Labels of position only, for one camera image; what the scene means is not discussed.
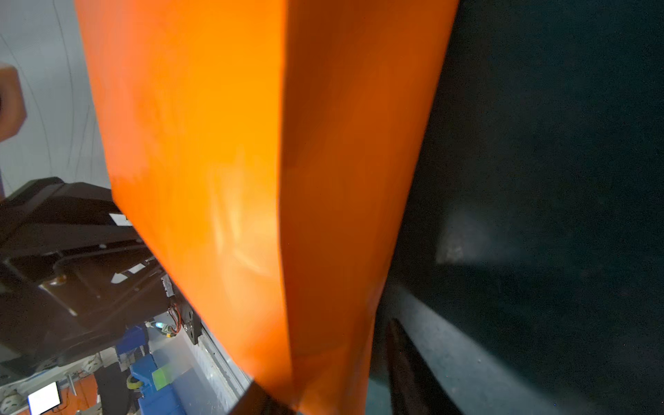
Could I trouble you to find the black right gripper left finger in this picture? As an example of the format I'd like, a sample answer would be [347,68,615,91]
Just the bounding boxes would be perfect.
[228,381,296,415]

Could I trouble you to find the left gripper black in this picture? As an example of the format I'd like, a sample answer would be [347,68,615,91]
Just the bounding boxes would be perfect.
[1,177,169,376]

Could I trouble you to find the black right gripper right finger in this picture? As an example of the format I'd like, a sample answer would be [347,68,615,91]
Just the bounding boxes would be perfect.
[386,319,462,415]

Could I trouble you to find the orange wrapping paper sheet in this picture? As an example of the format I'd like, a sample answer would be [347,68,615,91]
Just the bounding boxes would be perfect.
[75,1,458,414]

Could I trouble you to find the green table mat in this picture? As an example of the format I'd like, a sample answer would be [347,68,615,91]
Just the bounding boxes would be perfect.
[367,1,663,414]

